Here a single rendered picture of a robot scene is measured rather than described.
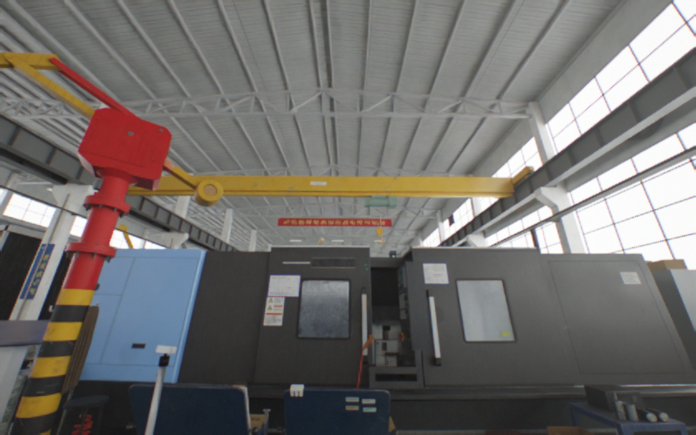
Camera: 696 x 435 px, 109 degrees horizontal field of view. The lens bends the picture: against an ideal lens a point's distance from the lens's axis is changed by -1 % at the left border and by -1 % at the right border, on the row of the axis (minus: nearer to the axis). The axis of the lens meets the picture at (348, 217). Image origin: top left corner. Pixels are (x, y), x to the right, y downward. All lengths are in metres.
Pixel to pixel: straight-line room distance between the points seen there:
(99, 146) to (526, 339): 4.19
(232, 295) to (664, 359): 4.17
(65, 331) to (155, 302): 0.71
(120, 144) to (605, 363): 4.87
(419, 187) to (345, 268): 9.00
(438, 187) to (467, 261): 8.81
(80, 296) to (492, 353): 3.44
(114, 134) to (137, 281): 1.44
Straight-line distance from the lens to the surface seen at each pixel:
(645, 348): 3.89
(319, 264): 2.71
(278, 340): 2.70
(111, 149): 3.11
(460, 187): 11.95
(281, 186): 11.37
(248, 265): 2.94
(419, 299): 2.20
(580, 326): 3.49
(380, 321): 3.41
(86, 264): 2.86
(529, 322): 3.13
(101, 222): 2.92
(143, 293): 3.34
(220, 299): 2.98
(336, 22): 11.43
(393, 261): 3.39
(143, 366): 3.23
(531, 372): 3.10
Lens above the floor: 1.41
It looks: 20 degrees up
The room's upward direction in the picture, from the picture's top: straight up
